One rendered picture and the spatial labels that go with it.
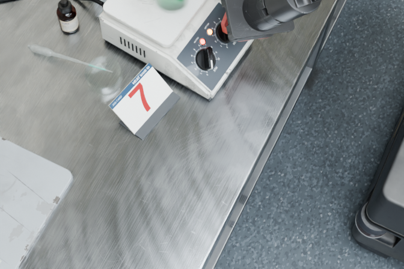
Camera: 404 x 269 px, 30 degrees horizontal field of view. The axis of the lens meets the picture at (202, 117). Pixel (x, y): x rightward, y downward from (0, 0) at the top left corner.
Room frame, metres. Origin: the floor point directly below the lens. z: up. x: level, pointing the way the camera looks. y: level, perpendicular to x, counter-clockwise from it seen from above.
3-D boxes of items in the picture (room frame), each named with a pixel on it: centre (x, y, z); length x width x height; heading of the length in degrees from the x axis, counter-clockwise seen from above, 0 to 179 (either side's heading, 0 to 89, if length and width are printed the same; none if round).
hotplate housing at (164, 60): (0.61, 0.06, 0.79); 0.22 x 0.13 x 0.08; 62
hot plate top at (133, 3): (0.62, 0.08, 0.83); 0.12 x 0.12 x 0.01; 62
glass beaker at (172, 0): (0.62, 0.06, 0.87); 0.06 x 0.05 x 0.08; 1
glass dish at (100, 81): (0.53, 0.15, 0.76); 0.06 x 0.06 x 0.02
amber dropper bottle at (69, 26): (0.62, 0.22, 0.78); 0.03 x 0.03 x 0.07
